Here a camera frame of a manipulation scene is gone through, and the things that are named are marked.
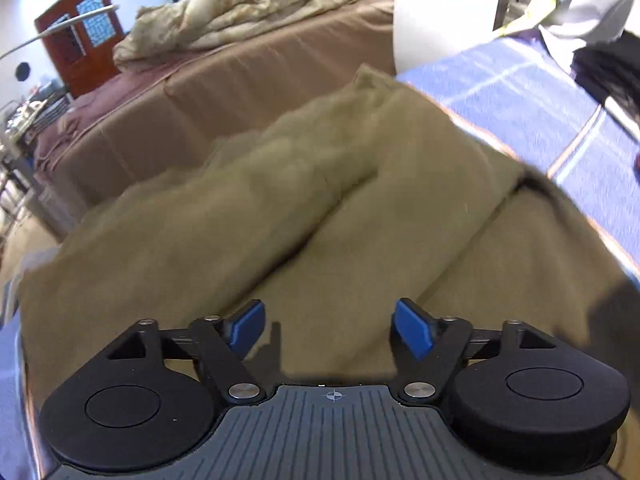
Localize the red-brown wooden door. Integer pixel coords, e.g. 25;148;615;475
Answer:
34;0;125;100

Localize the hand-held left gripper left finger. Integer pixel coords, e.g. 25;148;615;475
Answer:
104;298;269;407

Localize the cluttered metal shelf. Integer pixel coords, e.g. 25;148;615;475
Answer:
0;77;72;241

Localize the olive green garment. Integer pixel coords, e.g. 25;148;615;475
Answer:
15;64;627;393

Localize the beige crumpled duvet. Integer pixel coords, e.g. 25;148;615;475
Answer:
113;0;407;67

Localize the white bag with text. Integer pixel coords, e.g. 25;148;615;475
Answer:
392;0;512;77

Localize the white curved pole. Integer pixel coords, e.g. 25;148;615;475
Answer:
0;3;121;61

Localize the brown covered bed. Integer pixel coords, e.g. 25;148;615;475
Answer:
31;0;402;243

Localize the stack of black clothes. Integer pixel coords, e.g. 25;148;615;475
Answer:
570;29;640;117

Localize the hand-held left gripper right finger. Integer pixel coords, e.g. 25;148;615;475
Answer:
394;297;559;407

